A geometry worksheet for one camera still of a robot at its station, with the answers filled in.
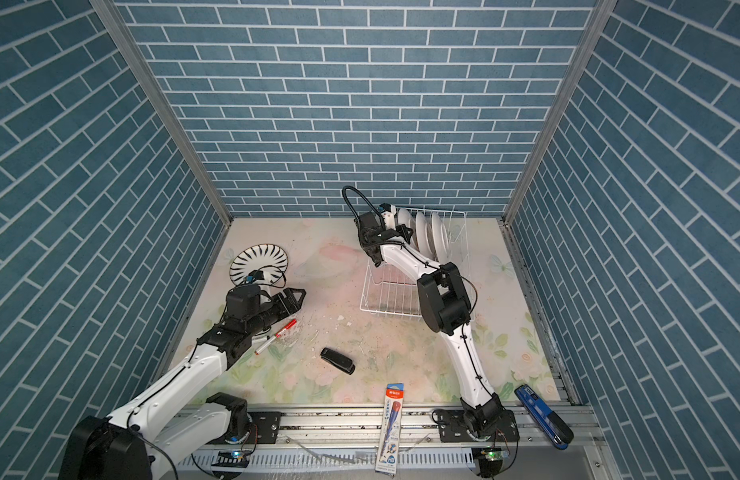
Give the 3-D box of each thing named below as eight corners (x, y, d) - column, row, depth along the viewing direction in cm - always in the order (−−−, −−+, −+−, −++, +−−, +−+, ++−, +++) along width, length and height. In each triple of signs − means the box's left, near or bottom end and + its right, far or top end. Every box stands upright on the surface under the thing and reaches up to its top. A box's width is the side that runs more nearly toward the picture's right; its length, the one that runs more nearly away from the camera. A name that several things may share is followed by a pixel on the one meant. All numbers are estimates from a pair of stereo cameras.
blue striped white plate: (226, 283, 103) (224, 280, 102) (241, 247, 114) (239, 244, 112) (282, 283, 104) (281, 280, 102) (292, 248, 114) (290, 244, 113)
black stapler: (321, 358, 87) (319, 352, 84) (327, 349, 89) (325, 343, 86) (351, 376, 84) (350, 371, 81) (357, 367, 86) (356, 361, 82)
